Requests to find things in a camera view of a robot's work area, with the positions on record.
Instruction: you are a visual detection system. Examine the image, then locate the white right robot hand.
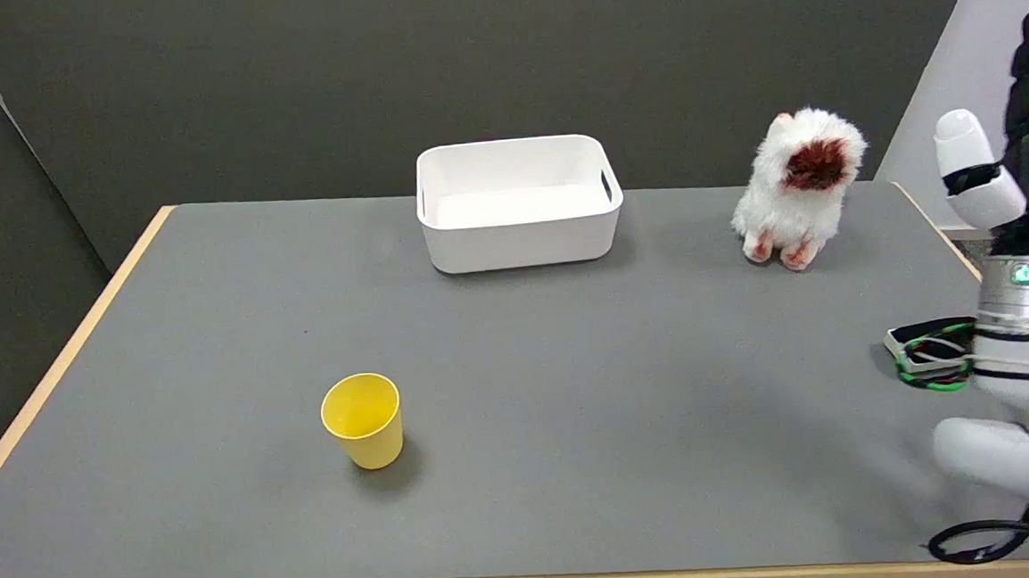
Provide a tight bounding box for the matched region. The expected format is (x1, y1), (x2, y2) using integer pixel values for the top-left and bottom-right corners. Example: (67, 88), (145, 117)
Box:
(926, 7), (1029, 262)

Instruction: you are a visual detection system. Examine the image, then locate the white fluffy plush toy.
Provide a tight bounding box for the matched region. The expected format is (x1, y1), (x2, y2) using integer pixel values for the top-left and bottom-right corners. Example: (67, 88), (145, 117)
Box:
(724, 105), (875, 276)

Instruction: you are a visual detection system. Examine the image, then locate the black and green device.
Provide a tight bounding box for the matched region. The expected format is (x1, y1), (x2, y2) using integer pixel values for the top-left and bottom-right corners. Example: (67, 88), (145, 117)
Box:
(883, 317), (983, 395)

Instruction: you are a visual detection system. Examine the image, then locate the white plastic storage bin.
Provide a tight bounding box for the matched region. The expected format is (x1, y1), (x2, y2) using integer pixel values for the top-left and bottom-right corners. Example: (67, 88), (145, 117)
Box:
(413, 131), (629, 277)

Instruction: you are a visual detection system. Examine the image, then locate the yellow plastic cup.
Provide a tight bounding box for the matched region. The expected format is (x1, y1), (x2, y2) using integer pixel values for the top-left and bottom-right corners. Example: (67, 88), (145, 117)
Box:
(319, 371), (407, 473)

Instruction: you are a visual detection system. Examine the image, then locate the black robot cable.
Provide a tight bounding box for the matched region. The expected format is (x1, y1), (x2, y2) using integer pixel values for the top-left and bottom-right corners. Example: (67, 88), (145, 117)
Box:
(920, 416), (1029, 567)

